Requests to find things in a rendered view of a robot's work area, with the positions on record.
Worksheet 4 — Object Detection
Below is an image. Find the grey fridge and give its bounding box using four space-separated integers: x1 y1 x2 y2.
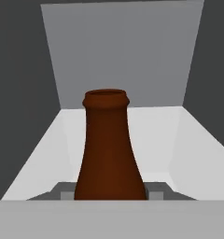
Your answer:
0 0 224 201

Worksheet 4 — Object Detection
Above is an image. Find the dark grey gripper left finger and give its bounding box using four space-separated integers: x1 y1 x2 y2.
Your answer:
26 181 78 201

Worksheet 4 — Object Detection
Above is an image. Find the white fridge drawer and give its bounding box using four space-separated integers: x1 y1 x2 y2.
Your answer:
1 105 224 201

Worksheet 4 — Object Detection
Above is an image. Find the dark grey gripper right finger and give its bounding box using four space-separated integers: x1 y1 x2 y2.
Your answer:
143 181 198 201

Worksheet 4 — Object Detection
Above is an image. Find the brown soda bottle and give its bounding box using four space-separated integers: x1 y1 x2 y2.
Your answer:
73 88 148 201

